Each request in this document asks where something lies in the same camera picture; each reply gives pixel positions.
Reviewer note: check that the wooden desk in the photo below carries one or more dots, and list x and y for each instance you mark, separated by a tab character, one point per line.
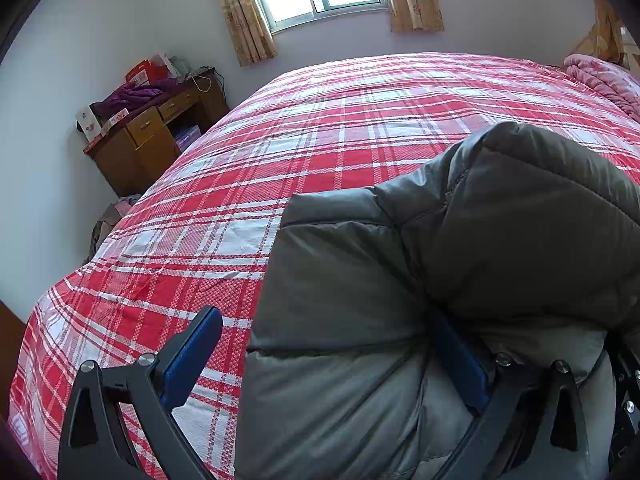
145	145

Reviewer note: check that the pile of clothes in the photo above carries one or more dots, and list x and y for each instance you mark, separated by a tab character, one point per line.
110	220

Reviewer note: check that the purple cloth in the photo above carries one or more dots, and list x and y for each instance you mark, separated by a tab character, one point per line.
130	97

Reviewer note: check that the red plaid bed sheet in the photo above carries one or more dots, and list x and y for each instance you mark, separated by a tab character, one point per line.
300	135

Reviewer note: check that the purple box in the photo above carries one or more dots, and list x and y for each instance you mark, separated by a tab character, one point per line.
186	139

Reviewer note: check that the brown wooden door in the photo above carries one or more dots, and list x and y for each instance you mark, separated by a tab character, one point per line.
10	350

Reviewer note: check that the grey puffer jacket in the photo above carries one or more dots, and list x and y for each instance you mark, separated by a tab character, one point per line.
350	270

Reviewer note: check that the red box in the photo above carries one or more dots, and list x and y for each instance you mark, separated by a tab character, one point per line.
142	72

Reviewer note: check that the pink quilted blanket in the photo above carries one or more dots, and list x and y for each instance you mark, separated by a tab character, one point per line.
605	77

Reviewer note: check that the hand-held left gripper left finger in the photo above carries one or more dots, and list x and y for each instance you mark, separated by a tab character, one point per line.
192	360

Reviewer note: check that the flat pink box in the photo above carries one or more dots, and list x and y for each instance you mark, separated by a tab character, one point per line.
116	119

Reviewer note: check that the yellow patterned cloth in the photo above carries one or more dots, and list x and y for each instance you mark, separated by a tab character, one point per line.
602	30

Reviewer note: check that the white gift box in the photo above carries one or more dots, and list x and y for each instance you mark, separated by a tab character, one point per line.
91	122

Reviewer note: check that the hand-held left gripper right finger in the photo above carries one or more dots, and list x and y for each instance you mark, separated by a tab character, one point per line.
457	365

